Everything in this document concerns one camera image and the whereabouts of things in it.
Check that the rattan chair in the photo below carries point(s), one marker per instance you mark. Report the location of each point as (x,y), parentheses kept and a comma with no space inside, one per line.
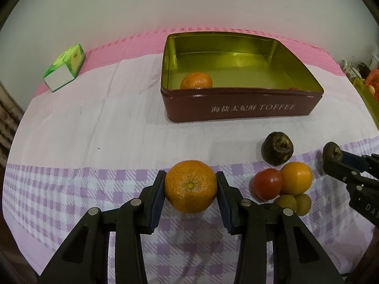
(10,117)

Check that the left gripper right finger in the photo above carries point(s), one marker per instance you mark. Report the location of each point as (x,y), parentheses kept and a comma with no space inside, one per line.
(298,256)

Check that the green tissue box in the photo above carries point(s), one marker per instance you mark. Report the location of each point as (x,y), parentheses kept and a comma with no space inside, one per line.
(65,68)

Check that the gold tin lid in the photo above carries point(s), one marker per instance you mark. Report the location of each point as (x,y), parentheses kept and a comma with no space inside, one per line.
(368,99)

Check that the red cherry tomato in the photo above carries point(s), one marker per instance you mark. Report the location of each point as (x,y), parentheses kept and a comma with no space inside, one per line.
(267,184)

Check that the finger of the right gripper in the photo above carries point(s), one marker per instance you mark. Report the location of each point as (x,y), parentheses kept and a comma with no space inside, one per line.
(355,161)
(350,176)

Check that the pink purple checked tablecloth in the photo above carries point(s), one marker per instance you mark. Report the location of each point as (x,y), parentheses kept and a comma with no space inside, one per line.
(99,140)

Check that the dark mangosteen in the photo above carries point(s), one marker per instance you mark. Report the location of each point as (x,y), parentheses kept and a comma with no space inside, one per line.
(277,148)
(332,153)

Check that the dark mangosteen back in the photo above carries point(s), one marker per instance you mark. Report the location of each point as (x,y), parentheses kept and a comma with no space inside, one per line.
(277,148)

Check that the small orange mandarin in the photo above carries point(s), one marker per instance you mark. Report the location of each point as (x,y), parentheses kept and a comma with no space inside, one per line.
(196,80)

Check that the large yellow orange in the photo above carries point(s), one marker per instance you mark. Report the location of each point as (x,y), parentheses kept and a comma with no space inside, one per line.
(297,178)

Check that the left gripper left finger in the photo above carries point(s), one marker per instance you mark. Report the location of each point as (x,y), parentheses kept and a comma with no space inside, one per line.
(83,255)

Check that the brown longan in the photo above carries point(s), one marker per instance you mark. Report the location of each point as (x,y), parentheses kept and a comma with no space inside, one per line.
(287,201)
(303,204)

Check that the clutter beside table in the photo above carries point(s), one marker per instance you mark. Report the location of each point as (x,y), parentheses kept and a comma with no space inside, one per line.
(361,71)

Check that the red toffee tin box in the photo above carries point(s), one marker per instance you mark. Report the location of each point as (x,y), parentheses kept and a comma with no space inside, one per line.
(251,78)

